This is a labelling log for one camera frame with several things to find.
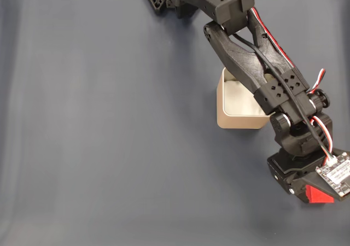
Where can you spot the white crumpled cloth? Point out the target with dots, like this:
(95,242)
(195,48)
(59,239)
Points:
(238,98)

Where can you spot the beige square box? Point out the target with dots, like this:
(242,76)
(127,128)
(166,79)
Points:
(235,122)

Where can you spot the red cube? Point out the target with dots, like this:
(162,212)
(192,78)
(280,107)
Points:
(318,196)

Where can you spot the camera circuit board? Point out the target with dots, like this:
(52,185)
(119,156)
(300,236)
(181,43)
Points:
(337,173)

